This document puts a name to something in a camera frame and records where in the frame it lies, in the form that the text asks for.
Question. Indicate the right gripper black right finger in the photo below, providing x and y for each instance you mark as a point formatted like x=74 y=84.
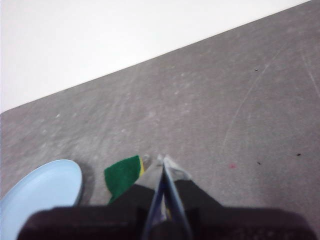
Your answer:
x=192 y=193

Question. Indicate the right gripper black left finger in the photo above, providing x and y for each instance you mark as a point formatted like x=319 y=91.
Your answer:
x=146 y=186

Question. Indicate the green and yellow sponge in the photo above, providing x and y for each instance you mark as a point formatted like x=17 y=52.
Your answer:
x=122 y=176

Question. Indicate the light blue round plate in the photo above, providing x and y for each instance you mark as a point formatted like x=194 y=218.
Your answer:
x=37 y=186

